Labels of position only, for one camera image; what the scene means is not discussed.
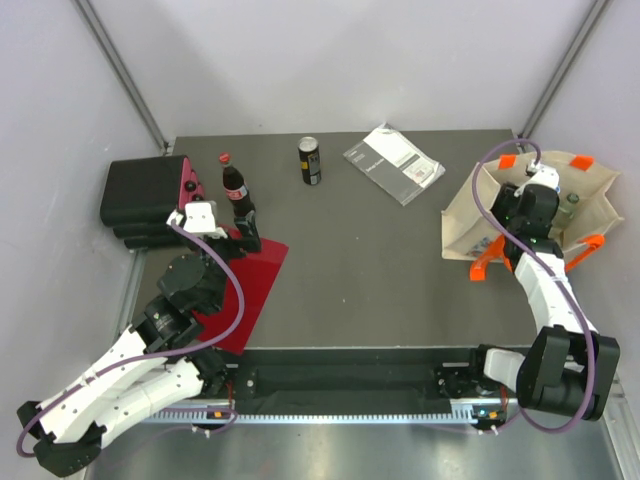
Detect cola glass bottle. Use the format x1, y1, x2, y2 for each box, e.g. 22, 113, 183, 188
219, 152, 255, 217

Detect clear glass bottle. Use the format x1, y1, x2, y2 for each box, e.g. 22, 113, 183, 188
554, 192, 580, 229

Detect black yellow drink can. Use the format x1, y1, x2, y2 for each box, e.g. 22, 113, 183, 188
298, 136, 321, 186

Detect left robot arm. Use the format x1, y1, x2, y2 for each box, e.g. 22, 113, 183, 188
16, 202, 262, 478

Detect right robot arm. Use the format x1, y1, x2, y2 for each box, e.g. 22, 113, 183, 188
466, 182, 620, 421

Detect red folder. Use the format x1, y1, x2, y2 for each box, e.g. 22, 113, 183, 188
195, 237, 289, 355

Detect black pink case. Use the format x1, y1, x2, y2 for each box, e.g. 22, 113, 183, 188
100, 155, 205, 250

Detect white booklet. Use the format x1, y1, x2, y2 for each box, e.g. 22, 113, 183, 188
343, 123, 446, 206

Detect black mounting base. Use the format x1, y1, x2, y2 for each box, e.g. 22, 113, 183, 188
200, 347, 515, 414

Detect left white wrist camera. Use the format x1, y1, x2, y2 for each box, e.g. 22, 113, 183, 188
166, 200, 222, 239

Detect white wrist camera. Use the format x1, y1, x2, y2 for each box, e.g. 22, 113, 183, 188
514, 159, 560, 197
166, 200, 222, 239

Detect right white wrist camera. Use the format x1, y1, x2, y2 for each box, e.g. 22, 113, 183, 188
514, 159, 560, 197

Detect canvas bag orange handles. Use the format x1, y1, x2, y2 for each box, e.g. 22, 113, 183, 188
441, 151, 623, 270

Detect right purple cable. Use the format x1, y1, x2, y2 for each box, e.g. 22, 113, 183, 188
472, 138, 599, 435

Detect purple cable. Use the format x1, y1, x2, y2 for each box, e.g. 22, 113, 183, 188
472, 138, 599, 435
16, 222, 247, 459

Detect slotted cable duct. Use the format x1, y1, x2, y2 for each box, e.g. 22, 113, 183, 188
140, 399, 507, 426

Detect right aluminium frame post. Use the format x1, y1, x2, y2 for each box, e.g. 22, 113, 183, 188
516, 0, 613, 139

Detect aluminium frame post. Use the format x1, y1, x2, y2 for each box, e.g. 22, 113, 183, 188
516, 0, 613, 139
71, 0, 170, 154

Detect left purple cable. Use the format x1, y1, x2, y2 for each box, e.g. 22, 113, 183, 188
16, 222, 247, 459

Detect left aluminium frame post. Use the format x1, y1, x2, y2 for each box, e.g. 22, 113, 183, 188
71, 0, 170, 154

